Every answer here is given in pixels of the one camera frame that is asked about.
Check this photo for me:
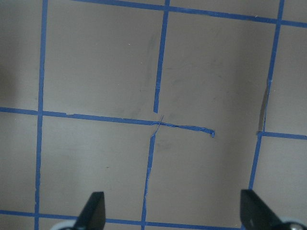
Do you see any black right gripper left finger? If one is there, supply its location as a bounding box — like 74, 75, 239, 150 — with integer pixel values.
51, 191, 106, 230

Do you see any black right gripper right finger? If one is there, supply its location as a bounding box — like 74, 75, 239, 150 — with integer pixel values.
240, 189, 307, 230

